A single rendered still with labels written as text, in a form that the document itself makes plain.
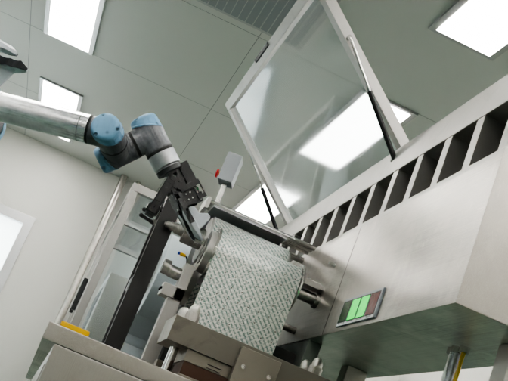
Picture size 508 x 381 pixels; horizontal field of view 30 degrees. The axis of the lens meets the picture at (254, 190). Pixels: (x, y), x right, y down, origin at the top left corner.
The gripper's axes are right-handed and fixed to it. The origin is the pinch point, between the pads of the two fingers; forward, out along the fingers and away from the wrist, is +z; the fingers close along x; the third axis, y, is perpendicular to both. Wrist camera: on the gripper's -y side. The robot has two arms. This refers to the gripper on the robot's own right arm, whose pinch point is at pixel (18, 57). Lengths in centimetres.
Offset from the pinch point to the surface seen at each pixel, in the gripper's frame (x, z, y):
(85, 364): -66, 3, 31
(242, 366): -84, 29, 15
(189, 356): -81, 18, 18
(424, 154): -73, 53, -44
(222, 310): -98, 13, -1
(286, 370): -91, 37, 10
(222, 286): -96, 12, -6
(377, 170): -100, 36, -52
